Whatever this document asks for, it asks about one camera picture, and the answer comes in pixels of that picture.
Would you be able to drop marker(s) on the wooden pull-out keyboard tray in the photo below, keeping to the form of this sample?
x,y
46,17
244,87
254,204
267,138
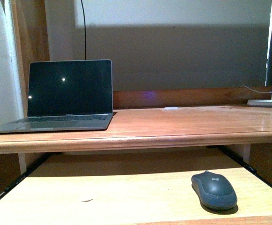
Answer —
x,y
132,189

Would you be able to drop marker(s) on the dark grey wireless mouse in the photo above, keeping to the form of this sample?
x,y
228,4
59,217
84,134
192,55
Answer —
x,y
214,191

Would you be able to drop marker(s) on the wooden desk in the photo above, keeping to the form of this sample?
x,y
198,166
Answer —
x,y
206,117

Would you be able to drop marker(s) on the grey open laptop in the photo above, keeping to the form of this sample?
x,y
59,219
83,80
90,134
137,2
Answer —
x,y
67,96

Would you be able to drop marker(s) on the white round desk grommet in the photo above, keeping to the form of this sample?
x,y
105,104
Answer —
x,y
171,108

